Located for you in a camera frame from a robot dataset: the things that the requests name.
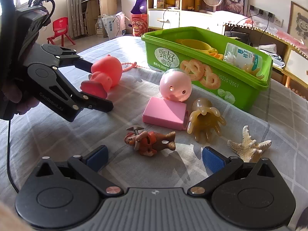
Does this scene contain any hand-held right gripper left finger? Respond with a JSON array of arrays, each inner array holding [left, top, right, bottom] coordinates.
[[34, 145, 124, 196]]

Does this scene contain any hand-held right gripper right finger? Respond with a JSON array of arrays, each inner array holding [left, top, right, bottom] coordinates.
[[188, 147, 281, 196]]

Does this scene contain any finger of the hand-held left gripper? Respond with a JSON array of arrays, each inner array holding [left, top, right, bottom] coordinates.
[[40, 44, 94, 74], [48, 66, 114, 113]]

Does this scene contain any pink rubber pig toy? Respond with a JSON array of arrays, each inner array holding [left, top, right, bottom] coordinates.
[[80, 55, 145, 99]]

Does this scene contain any green plastic biscuit box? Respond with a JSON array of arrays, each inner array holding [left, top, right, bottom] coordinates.
[[141, 26, 273, 112]]

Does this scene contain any translucent tan octopus toy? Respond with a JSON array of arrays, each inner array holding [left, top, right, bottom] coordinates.
[[187, 98, 227, 142], [242, 63, 265, 80]]

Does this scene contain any orange toy pot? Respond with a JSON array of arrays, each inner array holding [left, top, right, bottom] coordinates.
[[204, 48, 225, 59]]

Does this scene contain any clear cotton swab container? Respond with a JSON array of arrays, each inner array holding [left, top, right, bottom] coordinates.
[[224, 43, 263, 71]]

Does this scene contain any yellow toy cup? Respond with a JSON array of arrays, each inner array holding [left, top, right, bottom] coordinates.
[[176, 38, 212, 52]]

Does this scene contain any person's left hand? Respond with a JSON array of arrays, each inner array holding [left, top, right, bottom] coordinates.
[[14, 96, 40, 116]]

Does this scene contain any cream dried starfish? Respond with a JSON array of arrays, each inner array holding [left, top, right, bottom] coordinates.
[[227, 125, 272, 163]]

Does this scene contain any red plastic chair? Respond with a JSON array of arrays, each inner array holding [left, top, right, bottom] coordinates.
[[47, 17, 75, 46]]

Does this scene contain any white paper shopping bag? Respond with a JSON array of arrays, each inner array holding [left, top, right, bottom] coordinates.
[[101, 12, 126, 39]]

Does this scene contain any brown miner figurine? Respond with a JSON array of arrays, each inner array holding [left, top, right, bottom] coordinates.
[[124, 125, 177, 157]]

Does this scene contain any beige curtain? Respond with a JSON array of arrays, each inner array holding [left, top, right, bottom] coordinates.
[[66, 0, 87, 40]]

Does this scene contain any wooden desk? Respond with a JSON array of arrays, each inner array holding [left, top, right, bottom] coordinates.
[[82, 0, 121, 36]]

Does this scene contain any pink rectangular box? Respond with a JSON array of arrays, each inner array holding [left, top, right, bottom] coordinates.
[[142, 96, 189, 131]]

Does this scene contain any red printed bucket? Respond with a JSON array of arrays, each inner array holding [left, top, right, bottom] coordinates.
[[131, 13, 148, 37]]

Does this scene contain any pink toy ball with holes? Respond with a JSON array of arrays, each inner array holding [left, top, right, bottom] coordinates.
[[159, 69, 192, 101]]

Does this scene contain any purple plastic toy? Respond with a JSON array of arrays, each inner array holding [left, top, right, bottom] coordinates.
[[130, 0, 148, 15]]

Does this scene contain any pink patterned cabinet cover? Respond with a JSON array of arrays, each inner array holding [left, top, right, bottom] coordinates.
[[223, 14, 308, 59]]

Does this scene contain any framed cat picture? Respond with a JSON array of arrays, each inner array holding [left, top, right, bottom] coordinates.
[[221, 0, 249, 16]]

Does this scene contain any framed cartoon picture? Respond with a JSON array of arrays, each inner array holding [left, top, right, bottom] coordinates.
[[287, 1, 308, 44]]

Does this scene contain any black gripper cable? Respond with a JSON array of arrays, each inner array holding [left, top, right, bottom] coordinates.
[[6, 119, 21, 193]]

